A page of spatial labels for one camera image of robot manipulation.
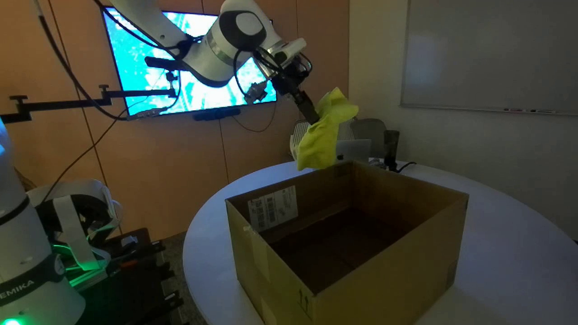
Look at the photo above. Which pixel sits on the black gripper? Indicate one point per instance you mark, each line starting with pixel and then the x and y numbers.
pixel 289 74

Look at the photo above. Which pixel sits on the yellow microfiber towel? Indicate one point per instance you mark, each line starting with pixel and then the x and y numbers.
pixel 322 136

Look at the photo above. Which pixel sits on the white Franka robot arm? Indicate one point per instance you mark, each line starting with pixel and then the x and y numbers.
pixel 235 33

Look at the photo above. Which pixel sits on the open cardboard box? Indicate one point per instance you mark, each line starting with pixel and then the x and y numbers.
pixel 385 289

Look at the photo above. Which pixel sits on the black tablet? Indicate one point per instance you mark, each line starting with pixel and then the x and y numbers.
pixel 354 150

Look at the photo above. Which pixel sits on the black cylindrical device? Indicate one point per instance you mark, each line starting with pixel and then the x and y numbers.
pixel 390 147

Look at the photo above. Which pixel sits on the black bar under television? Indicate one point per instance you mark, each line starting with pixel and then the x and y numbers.
pixel 217 114

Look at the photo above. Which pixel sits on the whiteboard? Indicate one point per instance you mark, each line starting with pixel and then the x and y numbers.
pixel 488 55

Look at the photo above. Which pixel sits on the black robot stand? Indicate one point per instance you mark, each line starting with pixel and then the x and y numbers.
pixel 132 282

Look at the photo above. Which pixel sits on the white and black headset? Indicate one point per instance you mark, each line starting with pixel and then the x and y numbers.
pixel 74 228

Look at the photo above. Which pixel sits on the wall mounted television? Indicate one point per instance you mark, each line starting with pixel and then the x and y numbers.
pixel 138 73

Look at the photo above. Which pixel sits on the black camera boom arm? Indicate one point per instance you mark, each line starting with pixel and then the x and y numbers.
pixel 72 102

